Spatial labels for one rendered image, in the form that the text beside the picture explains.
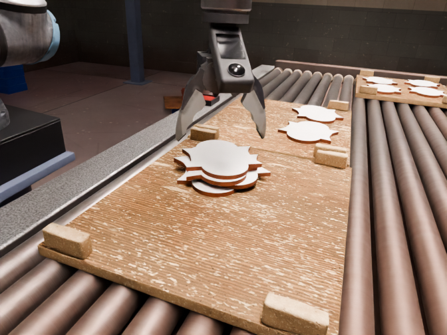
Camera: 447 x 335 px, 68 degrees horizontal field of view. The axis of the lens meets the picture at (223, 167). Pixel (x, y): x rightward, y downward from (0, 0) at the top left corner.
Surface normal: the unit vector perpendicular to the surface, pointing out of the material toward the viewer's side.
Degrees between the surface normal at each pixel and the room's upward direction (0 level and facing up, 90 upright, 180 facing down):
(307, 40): 90
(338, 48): 90
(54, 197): 0
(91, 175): 0
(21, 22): 101
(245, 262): 0
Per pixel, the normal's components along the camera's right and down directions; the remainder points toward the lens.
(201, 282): 0.04, -0.90
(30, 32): 0.79, 0.43
